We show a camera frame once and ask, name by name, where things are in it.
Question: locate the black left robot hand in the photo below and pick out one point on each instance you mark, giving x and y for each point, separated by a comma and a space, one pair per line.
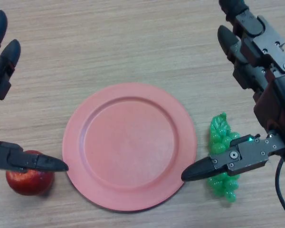
4, 156

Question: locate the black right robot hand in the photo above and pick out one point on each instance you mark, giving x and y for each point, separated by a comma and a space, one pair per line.
278, 102

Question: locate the green grapes bunch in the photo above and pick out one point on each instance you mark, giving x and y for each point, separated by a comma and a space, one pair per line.
218, 142

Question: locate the pink round plate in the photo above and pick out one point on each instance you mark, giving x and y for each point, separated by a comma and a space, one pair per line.
129, 147

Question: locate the red apple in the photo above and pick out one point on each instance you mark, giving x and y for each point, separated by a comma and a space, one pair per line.
28, 183

